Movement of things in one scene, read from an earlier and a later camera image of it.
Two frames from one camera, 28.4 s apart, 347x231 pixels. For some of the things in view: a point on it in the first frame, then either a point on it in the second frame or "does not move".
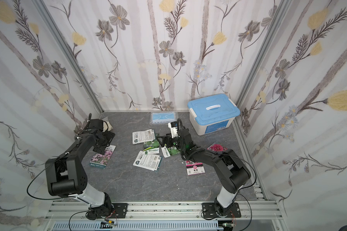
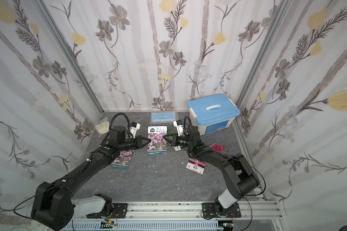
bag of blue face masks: (163, 118) does not move
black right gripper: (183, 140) does not move
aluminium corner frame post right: (258, 67) does not move
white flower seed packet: (150, 161) to (158, 145)
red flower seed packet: (217, 147) does not move
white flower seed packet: (144, 136) to (124, 160)
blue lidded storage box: (212, 113) does not move
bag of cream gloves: (105, 126) does not move
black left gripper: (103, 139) to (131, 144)
